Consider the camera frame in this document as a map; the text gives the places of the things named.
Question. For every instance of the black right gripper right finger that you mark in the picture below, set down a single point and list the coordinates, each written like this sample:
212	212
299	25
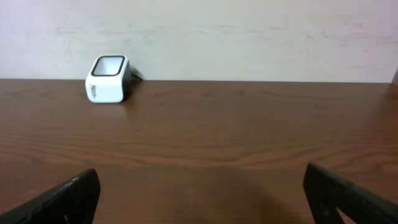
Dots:
329	193

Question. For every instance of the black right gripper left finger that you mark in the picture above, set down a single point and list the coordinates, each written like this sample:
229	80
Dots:
73	201

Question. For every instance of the white barcode scanner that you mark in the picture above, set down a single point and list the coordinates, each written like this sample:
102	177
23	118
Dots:
109	80

